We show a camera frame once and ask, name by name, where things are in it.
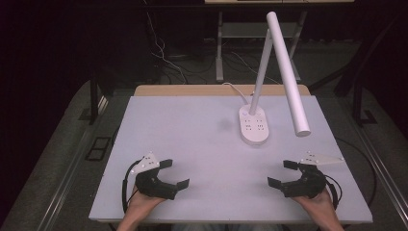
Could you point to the person's right hand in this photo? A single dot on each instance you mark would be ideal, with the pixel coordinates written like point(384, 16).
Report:
point(317, 205)

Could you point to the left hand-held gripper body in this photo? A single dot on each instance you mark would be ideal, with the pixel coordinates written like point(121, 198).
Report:
point(150, 186)

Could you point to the black metal frame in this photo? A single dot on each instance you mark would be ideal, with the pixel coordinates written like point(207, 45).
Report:
point(358, 102)

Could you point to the white desk lamp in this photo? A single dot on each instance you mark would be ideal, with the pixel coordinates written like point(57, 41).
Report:
point(256, 128)

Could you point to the grey metal stand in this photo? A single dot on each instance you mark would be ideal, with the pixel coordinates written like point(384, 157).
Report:
point(219, 64)

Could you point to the person's left hand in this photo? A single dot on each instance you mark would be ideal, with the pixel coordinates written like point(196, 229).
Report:
point(141, 205)

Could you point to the white table mat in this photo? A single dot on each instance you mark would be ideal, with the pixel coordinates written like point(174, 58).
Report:
point(208, 154)

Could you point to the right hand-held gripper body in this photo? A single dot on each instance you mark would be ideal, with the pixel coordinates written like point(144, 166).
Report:
point(311, 186)

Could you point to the black rectangular floor frame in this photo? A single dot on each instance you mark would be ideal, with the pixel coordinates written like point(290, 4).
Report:
point(97, 148)

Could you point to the black metal stand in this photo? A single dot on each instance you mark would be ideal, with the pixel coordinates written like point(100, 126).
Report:
point(93, 102)

